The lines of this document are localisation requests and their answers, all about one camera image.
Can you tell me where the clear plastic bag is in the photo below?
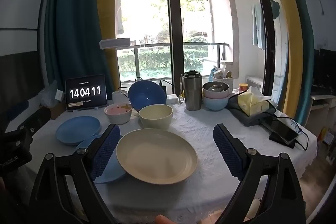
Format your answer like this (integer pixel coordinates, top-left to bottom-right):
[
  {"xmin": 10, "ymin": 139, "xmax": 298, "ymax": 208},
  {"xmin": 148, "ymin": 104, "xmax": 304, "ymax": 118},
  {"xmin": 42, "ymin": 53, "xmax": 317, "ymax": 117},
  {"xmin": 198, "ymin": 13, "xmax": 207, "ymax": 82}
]
[{"xmin": 39, "ymin": 81, "xmax": 66, "ymax": 107}]

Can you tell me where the light blue hanging towel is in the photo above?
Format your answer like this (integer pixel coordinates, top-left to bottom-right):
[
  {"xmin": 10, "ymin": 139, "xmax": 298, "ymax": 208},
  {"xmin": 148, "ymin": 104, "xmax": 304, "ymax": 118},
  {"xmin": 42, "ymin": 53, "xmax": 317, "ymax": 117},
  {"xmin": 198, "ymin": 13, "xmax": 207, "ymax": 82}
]
[{"xmin": 252, "ymin": 3, "xmax": 266, "ymax": 50}]

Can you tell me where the blue plate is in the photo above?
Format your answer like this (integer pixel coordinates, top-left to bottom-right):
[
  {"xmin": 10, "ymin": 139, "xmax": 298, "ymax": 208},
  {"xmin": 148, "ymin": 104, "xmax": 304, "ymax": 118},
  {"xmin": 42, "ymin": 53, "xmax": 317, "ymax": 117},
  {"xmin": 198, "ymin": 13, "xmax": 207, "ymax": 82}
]
[
  {"xmin": 76, "ymin": 135, "xmax": 127, "ymax": 184},
  {"xmin": 56, "ymin": 116, "xmax": 102, "ymax": 147}
]

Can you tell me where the teal curtain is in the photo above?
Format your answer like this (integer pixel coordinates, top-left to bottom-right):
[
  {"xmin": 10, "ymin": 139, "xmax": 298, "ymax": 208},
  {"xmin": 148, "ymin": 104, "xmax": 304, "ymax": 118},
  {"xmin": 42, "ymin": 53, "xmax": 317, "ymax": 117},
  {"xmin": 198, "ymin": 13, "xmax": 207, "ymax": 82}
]
[
  {"xmin": 278, "ymin": 0, "xmax": 316, "ymax": 128},
  {"xmin": 41, "ymin": 0, "xmax": 116, "ymax": 88}
]

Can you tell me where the black monitor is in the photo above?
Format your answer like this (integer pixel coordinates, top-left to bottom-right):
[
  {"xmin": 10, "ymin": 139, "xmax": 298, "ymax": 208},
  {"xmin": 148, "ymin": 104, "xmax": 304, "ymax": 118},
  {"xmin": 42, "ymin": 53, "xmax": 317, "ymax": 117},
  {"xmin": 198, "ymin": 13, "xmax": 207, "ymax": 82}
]
[{"xmin": 313, "ymin": 48, "xmax": 336, "ymax": 95}]

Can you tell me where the light blue bowl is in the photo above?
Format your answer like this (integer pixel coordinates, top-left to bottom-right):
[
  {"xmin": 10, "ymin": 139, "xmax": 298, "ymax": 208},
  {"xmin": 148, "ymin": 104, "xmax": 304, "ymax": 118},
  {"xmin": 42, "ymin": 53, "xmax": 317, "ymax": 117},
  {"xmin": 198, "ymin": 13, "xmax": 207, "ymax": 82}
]
[{"xmin": 203, "ymin": 95, "xmax": 229, "ymax": 111}]

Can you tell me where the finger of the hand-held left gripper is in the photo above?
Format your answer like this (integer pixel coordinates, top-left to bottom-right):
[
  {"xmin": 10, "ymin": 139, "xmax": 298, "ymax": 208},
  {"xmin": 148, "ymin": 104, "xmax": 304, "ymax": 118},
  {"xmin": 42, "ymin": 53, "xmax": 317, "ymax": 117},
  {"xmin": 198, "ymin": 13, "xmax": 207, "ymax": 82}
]
[
  {"xmin": 17, "ymin": 108, "xmax": 51, "ymax": 136},
  {"xmin": 7, "ymin": 100, "xmax": 30, "ymax": 121}
]

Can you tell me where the white basket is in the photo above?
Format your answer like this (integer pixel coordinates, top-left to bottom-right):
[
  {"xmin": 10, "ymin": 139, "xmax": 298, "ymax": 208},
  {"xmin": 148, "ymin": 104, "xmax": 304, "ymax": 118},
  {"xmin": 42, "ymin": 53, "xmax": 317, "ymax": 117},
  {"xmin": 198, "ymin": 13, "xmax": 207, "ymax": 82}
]
[{"xmin": 211, "ymin": 66, "xmax": 234, "ymax": 88}]

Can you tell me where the pale pink bowl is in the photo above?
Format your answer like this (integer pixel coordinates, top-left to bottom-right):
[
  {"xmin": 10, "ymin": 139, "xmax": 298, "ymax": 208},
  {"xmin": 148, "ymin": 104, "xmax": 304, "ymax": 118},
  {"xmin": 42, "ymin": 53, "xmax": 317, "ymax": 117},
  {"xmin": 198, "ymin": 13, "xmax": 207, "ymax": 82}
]
[{"xmin": 203, "ymin": 90, "xmax": 230, "ymax": 99}]

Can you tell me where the black charger cable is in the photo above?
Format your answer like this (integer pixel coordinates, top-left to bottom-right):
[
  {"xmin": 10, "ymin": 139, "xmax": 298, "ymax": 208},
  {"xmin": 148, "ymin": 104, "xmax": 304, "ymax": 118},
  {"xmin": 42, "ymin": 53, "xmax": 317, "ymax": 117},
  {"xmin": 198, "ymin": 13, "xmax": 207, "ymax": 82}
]
[{"xmin": 160, "ymin": 79, "xmax": 182, "ymax": 88}]

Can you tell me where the dark sliding door frame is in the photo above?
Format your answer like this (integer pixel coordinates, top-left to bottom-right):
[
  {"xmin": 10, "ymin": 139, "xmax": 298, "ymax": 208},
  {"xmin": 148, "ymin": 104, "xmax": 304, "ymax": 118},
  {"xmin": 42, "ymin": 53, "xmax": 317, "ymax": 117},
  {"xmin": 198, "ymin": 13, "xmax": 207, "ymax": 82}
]
[{"xmin": 163, "ymin": 0, "xmax": 185, "ymax": 83}]

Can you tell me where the cream plate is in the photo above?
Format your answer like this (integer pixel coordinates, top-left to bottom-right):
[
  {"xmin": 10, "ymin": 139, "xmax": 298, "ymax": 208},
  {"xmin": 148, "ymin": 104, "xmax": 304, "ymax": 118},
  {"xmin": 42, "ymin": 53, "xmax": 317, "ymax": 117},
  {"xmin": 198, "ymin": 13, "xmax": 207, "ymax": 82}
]
[{"xmin": 116, "ymin": 129, "xmax": 198, "ymax": 185}]

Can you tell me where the steel tumbler with black lid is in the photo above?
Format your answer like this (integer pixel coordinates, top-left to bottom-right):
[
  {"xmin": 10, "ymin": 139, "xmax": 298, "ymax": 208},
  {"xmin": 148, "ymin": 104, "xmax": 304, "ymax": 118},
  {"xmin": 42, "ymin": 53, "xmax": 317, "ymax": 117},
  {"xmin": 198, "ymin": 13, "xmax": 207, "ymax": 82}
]
[{"xmin": 181, "ymin": 70, "xmax": 203, "ymax": 111}]

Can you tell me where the pink strawberry print bowl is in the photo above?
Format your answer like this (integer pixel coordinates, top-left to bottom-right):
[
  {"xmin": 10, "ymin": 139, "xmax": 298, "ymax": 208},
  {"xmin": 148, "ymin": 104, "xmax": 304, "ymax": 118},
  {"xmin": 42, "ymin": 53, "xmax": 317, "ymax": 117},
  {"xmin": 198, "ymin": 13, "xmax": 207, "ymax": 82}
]
[{"xmin": 104, "ymin": 103, "xmax": 133, "ymax": 125}]

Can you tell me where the black phone cable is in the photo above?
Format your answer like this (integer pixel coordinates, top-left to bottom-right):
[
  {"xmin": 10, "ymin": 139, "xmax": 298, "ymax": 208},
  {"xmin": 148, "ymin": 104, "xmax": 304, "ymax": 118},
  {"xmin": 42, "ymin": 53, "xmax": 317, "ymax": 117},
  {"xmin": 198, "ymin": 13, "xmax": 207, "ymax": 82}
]
[{"xmin": 273, "ymin": 109, "xmax": 309, "ymax": 151}]

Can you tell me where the yellow curtain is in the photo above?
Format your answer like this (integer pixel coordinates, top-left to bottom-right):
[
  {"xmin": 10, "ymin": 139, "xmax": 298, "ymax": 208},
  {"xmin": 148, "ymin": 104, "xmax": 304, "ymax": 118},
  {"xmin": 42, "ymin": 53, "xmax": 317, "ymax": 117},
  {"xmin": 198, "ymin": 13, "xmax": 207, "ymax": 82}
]
[
  {"xmin": 262, "ymin": 0, "xmax": 305, "ymax": 120},
  {"xmin": 98, "ymin": 0, "xmax": 122, "ymax": 83}
]

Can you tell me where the black balcony railing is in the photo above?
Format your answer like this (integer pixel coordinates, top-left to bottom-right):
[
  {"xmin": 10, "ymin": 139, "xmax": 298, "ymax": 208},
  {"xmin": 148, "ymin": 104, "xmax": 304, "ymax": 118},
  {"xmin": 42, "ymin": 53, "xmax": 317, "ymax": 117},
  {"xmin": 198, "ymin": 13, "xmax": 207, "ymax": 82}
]
[{"xmin": 117, "ymin": 42, "xmax": 229, "ymax": 76}]

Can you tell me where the steel bowl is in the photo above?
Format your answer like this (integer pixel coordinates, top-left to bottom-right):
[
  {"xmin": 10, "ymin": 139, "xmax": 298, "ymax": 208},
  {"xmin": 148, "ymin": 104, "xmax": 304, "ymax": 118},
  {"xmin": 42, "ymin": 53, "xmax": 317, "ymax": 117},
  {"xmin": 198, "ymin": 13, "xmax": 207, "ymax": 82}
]
[{"xmin": 203, "ymin": 81, "xmax": 230, "ymax": 93}]

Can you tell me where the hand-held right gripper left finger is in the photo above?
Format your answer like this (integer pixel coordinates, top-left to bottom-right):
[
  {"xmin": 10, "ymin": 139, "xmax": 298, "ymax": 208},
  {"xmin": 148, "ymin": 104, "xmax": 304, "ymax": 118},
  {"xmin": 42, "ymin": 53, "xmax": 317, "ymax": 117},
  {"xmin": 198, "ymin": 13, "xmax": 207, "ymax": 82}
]
[{"xmin": 29, "ymin": 124, "xmax": 121, "ymax": 224}]

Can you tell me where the white desk lamp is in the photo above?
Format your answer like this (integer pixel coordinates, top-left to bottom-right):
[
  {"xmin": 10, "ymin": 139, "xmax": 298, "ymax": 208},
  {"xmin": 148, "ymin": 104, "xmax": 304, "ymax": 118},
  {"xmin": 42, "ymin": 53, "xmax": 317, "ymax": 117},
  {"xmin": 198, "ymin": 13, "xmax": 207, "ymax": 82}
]
[{"xmin": 99, "ymin": 38, "xmax": 131, "ymax": 104}]

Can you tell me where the white side desk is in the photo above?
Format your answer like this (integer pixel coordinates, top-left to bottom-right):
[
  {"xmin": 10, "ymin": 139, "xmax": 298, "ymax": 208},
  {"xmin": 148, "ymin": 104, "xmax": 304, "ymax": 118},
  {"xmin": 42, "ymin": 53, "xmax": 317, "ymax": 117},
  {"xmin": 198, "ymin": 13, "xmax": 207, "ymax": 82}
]
[{"xmin": 310, "ymin": 94, "xmax": 336, "ymax": 136}]

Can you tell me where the cardboard box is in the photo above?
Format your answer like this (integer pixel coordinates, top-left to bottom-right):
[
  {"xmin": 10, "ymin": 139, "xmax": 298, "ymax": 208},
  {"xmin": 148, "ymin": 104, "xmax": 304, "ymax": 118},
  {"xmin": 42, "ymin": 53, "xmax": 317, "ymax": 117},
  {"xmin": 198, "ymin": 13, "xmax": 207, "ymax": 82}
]
[{"xmin": 49, "ymin": 101, "xmax": 67, "ymax": 120}]

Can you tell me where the green hanging garment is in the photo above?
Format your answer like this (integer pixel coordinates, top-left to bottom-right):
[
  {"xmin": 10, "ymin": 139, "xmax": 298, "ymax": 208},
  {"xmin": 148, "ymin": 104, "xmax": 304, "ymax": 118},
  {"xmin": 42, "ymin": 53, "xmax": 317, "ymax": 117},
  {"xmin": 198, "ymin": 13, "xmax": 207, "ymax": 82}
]
[{"xmin": 270, "ymin": 0, "xmax": 281, "ymax": 20}]

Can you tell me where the dark blue bowl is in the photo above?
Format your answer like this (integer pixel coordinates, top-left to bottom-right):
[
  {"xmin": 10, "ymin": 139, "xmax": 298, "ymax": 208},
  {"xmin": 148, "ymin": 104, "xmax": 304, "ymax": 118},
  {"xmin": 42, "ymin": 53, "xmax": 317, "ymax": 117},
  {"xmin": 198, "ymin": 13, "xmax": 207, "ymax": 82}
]
[{"xmin": 128, "ymin": 80, "xmax": 167, "ymax": 113}]

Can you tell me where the person's right hand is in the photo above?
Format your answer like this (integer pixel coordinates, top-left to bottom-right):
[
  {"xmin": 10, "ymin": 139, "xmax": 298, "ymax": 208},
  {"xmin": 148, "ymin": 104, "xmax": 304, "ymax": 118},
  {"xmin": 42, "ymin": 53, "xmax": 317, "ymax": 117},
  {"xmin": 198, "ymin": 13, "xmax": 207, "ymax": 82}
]
[{"xmin": 154, "ymin": 214, "xmax": 174, "ymax": 224}]

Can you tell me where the tablet showing clock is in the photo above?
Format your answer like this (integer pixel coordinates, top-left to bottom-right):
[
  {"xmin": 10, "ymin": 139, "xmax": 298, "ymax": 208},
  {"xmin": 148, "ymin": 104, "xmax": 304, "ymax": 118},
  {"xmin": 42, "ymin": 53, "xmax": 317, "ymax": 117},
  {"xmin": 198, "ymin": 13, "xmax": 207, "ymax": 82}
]
[{"xmin": 65, "ymin": 74, "xmax": 108, "ymax": 112}]

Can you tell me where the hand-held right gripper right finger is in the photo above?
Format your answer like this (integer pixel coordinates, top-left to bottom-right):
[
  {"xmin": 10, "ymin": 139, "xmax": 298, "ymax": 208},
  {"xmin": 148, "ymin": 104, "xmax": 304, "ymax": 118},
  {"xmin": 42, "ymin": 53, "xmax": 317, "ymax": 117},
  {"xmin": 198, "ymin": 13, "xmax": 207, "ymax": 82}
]
[{"xmin": 213, "ymin": 123, "xmax": 306, "ymax": 224}]

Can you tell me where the cream bowl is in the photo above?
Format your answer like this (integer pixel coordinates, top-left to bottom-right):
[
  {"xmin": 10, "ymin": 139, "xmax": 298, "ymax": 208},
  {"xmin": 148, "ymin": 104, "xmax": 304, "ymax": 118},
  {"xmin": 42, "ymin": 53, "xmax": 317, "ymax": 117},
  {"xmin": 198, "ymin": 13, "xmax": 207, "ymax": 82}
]
[{"xmin": 139, "ymin": 104, "xmax": 173, "ymax": 131}]

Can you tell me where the black smartphone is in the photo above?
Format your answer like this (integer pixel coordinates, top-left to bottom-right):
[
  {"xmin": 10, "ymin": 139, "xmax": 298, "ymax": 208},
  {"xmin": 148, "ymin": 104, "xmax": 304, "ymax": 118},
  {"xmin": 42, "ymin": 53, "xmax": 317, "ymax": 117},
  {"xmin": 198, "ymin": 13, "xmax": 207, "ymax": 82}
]
[{"xmin": 260, "ymin": 119, "xmax": 300, "ymax": 143}]

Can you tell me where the black power bank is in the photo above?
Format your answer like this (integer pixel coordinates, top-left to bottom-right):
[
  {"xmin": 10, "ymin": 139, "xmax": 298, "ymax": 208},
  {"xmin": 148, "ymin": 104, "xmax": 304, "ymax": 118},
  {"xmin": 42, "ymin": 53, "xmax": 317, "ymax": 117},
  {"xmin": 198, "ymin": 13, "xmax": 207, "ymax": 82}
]
[{"xmin": 269, "ymin": 134, "xmax": 297, "ymax": 149}]

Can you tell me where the yellow tissue pack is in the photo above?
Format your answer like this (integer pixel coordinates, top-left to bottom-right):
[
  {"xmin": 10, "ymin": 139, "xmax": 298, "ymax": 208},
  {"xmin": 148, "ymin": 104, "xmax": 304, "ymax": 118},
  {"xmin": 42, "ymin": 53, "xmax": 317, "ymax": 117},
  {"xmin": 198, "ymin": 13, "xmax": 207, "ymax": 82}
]
[{"xmin": 237, "ymin": 86, "xmax": 273, "ymax": 117}]

